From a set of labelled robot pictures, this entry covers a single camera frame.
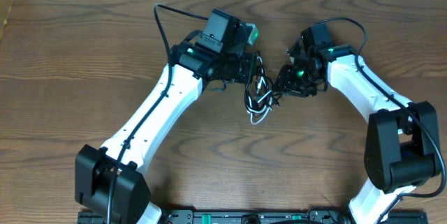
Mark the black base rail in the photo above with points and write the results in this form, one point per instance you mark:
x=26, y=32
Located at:
x=237, y=217

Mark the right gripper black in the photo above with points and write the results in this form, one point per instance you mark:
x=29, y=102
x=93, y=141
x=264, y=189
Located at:
x=287, y=80

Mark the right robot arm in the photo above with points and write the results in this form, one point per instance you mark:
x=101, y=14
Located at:
x=402, y=155

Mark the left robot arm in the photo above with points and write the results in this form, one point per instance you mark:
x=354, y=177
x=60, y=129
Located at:
x=110, y=180

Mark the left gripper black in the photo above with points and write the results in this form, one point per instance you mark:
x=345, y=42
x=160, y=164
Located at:
x=250, y=68

